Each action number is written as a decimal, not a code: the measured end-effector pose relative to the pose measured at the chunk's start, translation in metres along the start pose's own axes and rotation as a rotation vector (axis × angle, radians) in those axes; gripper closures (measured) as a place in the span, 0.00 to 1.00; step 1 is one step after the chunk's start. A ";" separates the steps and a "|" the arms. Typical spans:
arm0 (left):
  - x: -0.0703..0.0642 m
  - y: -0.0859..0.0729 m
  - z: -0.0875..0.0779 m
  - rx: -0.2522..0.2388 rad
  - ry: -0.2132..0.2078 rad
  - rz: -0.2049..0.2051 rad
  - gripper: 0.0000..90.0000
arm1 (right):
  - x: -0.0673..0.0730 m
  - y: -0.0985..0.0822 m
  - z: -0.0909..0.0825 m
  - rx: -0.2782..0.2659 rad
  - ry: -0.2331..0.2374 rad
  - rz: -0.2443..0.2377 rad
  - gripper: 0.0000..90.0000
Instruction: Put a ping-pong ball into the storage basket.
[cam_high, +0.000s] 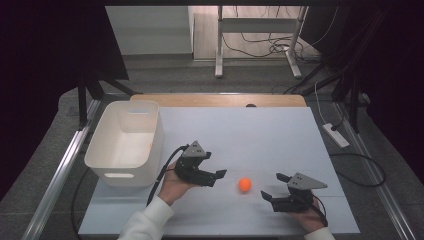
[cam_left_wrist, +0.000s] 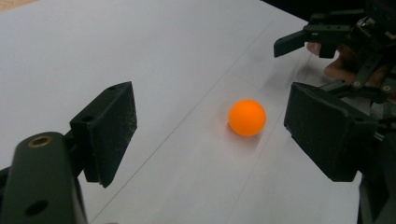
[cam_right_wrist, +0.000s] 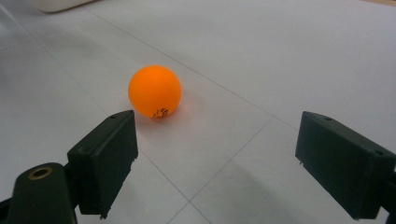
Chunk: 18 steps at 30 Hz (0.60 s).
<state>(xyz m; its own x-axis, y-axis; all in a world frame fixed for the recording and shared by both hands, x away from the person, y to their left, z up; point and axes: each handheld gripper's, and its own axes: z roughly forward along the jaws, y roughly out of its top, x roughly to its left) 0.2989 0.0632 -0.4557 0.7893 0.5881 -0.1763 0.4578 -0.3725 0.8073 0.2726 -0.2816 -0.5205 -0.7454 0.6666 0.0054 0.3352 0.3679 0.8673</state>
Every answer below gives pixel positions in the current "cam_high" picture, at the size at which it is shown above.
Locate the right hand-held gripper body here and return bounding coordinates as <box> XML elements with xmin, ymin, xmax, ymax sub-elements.
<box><xmin>270</xmin><ymin>172</ymin><xmax>329</xmax><ymax>213</ymax></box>

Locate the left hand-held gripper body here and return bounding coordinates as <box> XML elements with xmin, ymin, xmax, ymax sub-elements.
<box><xmin>173</xmin><ymin>140</ymin><xmax>218</xmax><ymax>188</ymax></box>

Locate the orange ball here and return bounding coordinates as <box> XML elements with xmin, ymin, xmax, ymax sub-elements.
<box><xmin>237</xmin><ymin>177</ymin><xmax>253</xmax><ymax>193</ymax></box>

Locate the white plastic bin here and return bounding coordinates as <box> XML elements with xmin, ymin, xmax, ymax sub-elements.
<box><xmin>83</xmin><ymin>100</ymin><xmax>165</xmax><ymax>188</ymax></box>

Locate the person's right hand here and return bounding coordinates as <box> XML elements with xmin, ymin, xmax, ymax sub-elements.
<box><xmin>286</xmin><ymin>199</ymin><xmax>329</xmax><ymax>234</ymax></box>

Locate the person's left hand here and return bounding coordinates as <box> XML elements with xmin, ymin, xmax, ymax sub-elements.
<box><xmin>157</xmin><ymin>161</ymin><xmax>198</xmax><ymax>207</ymax></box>

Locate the white foam board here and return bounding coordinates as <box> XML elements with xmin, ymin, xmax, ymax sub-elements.
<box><xmin>78</xmin><ymin>106</ymin><xmax>361</xmax><ymax>236</ymax></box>

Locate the white power strip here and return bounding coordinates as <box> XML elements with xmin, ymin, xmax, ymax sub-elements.
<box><xmin>321</xmin><ymin>122</ymin><xmax>351</xmax><ymax>149</ymax></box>

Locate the black tripod stand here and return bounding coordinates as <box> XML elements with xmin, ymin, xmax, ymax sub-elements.
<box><xmin>77</xmin><ymin>71</ymin><xmax>143</xmax><ymax>131</ymax></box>
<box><xmin>331</xmin><ymin>66</ymin><xmax>363</xmax><ymax>134</ymax></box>

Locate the white cabinet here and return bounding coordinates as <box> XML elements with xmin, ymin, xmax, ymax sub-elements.
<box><xmin>105</xmin><ymin>5</ymin><xmax>195</xmax><ymax>56</ymax></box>

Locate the dark curtain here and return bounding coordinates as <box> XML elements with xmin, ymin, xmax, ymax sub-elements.
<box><xmin>0</xmin><ymin>0</ymin><xmax>130</xmax><ymax>201</ymax></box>
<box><xmin>304</xmin><ymin>0</ymin><xmax>424</xmax><ymax>188</ymax></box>

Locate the left hand-held gripper black cable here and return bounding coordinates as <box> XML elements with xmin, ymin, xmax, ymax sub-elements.
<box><xmin>146</xmin><ymin>144</ymin><xmax>190</xmax><ymax>207</ymax></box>

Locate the hand-held gripper black cable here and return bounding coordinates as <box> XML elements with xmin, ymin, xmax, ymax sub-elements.
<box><xmin>146</xmin><ymin>144</ymin><xmax>190</xmax><ymax>207</ymax></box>
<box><xmin>311</xmin><ymin>194</ymin><xmax>330</xmax><ymax>228</ymax></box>

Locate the right hand-held gripper black cable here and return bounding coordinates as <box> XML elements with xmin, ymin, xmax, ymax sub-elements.
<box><xmin>311</xmin><ymin>194</ymin><xmax>330</xmax><ymax>228</ymax></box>

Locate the white power strip cable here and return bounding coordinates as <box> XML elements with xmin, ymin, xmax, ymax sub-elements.
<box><xmin>314</xmin><ymin>82</ymin><xmax>330</xmax><ymax>126</ymax></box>

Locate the aluminium floor rail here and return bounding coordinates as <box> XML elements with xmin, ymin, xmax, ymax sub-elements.
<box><xmin>334</xmin><ymin>101</ymin><xmax>418</xmax><ymax>240</ymax></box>
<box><xmin>21</xmin><ymin>99</ymin><xmax>101</xmax><ymax>240</ymax></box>

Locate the looped black cable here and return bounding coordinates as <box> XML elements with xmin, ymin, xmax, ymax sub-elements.
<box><xmin>329</xmin><ymin>152</ymin><xmax>388</xmax><ymax>188</ymax></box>

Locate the thin black cable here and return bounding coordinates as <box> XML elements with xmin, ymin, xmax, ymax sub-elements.
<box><xmin>70</xmin><ymin>166</ymin><xmax>92</xmax><ymax>240</ymax></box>

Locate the tangle of black floor cables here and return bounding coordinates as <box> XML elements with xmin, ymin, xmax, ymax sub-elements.
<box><xmin>221</xmin><ymin>5</ymin><xmax>339</xmax><ymax>64</ymax></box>

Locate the white metal desk frame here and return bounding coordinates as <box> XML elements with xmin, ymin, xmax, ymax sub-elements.
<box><xmin>214</xmin><ymin>5</ymin><xmax>309</xmax><ymax>80</ymax></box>

